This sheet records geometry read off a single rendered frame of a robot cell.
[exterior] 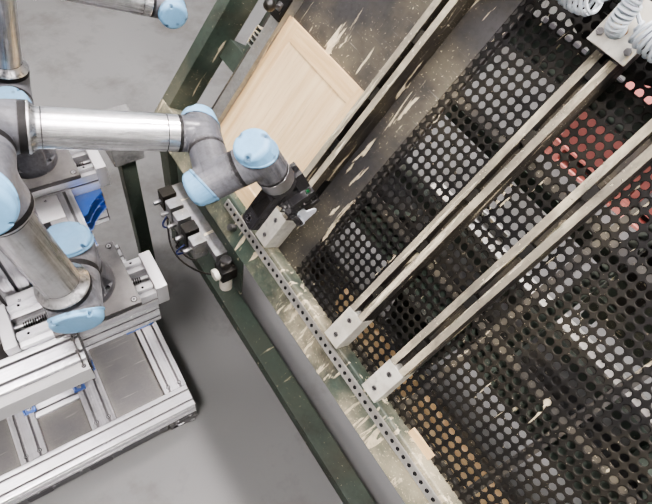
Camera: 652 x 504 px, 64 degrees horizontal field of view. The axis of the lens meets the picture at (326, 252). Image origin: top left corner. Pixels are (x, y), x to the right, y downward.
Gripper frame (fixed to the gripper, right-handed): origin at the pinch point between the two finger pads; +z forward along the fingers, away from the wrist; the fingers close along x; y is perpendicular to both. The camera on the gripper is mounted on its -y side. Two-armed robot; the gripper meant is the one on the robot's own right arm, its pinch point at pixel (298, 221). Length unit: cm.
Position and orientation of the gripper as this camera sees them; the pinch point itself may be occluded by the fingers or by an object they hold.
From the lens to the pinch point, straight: 128.5
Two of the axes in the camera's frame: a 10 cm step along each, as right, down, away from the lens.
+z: 2.5, 3.2, 9.1
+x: -5.2, -7.5, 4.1
